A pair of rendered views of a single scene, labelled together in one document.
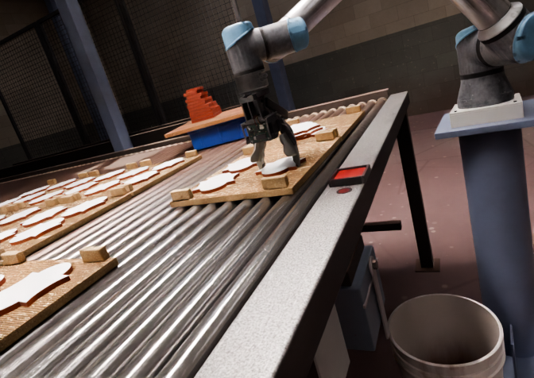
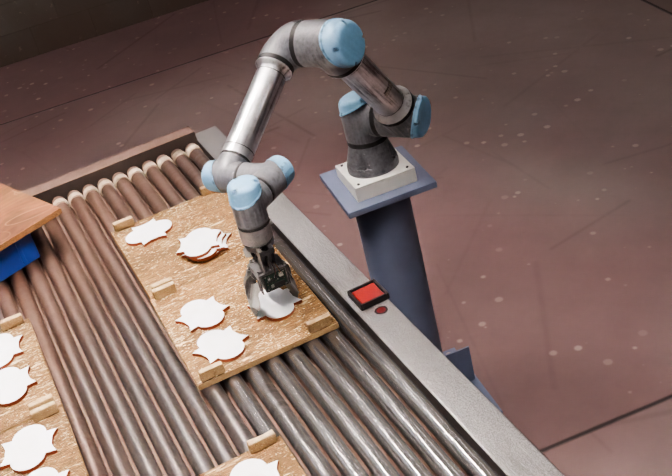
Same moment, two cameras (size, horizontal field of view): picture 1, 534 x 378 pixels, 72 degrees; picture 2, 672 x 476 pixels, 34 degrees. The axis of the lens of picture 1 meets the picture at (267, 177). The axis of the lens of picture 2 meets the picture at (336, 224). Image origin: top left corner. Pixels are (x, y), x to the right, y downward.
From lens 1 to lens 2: 1.98 m
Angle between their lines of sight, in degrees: 45
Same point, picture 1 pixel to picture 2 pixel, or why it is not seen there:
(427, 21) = not seen: outside the picture
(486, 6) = (390, 101)
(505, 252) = (416, 309)
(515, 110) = (410, 176)
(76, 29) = not seen: outside the picture
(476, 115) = (379, 186)
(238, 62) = (256, 219)
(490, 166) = (394, 230)
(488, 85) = (381, 153)
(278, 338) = (480, 399)
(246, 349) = (473, 410)
